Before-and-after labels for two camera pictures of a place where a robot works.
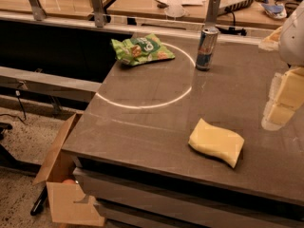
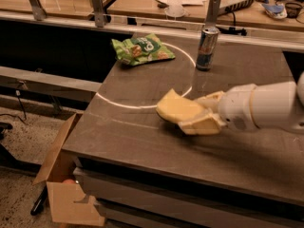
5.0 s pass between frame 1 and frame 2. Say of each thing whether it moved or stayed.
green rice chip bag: stayed
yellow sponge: moved
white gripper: moved
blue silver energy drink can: stayed
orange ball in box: stayed
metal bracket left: stayed
